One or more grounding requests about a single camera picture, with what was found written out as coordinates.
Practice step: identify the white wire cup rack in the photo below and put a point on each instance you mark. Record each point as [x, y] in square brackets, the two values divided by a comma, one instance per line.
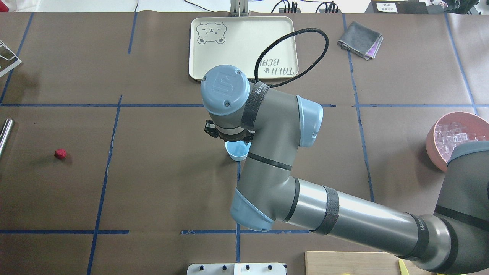
[8, 59]

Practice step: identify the grey folded cloth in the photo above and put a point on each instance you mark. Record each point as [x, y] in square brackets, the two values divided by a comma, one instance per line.
[361, 40]

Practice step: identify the red strawberry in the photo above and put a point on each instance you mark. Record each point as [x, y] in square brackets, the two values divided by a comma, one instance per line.
[60, 154]

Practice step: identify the clear ice cubes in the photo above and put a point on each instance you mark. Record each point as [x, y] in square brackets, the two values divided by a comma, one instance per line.
[448, 136]

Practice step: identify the steel muddler with black tip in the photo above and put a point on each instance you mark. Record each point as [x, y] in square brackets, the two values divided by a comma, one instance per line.
[5, 133]

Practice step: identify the wooden cutting board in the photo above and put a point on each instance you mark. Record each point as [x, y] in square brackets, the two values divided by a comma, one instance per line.
[351, 263]

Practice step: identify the yellow plastic knife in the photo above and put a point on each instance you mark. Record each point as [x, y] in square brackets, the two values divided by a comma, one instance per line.
[403, 268]

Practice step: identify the light blue plastic cup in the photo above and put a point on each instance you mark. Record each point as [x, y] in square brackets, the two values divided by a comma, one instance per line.
[237, 150]

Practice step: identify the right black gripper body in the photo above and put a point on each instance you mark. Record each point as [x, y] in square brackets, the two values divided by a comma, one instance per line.
[209, 128]

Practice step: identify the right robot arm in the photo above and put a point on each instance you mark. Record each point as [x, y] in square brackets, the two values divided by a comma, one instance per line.
[452, 240]

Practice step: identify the pink bowl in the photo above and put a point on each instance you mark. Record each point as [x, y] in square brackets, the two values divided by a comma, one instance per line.
[474, 123]

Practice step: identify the cream bear serving tray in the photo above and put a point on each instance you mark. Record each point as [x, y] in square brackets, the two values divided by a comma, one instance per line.
[239, 41]

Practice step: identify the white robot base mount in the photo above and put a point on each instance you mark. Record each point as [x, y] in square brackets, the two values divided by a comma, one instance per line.
[267, 268]

